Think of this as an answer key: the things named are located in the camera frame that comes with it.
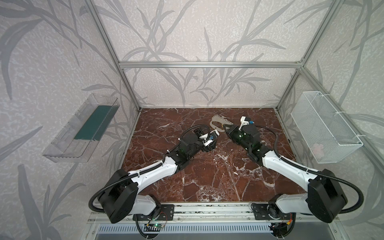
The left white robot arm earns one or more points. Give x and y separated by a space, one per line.
121 197

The white wire mesh basket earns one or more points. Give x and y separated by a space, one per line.
329 137

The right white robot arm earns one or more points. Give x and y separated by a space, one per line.
324 197

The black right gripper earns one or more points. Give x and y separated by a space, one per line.
233 132

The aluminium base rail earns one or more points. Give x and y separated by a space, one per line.
201 218

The clear plastic wall bin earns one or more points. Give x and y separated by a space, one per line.
79 138

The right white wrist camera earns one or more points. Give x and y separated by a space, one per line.
245 121

